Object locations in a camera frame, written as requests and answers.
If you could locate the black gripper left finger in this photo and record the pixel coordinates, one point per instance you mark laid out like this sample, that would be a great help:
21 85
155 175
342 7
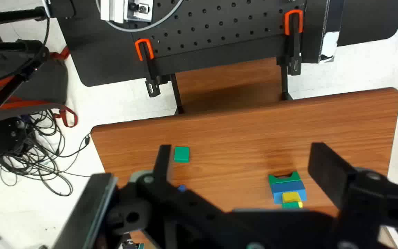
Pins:
163 161

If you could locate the white camera device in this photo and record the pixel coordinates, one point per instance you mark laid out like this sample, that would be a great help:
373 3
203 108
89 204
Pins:
127 9

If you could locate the green arch block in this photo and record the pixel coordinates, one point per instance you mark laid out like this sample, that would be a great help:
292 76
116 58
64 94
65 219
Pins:
284 179

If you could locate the blue rectangular block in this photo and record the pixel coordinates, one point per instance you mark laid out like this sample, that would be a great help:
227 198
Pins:
278 194

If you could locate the black stand leg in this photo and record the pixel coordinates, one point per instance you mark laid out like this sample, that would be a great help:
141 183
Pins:
285 85
177 97

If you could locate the small green block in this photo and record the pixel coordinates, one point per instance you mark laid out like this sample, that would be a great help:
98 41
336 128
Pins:
290 205

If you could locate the black box with white label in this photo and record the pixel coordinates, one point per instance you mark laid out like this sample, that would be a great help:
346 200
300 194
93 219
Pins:
369 21

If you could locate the black perforated board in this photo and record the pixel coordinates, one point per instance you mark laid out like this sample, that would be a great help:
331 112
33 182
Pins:
217 32

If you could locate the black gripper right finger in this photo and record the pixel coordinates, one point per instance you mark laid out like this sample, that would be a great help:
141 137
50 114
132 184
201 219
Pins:
332 168

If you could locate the green triangular block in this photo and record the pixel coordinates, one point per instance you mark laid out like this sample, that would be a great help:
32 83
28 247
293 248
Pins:
181 154

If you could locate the yellow block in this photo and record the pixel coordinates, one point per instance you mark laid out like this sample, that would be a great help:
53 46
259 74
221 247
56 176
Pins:
292 197

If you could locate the black tripod leg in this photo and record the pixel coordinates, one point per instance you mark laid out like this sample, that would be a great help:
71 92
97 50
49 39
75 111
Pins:
10 85

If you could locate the orange black clamp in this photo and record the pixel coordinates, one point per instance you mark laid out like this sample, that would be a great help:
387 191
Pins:
149 64
293 36

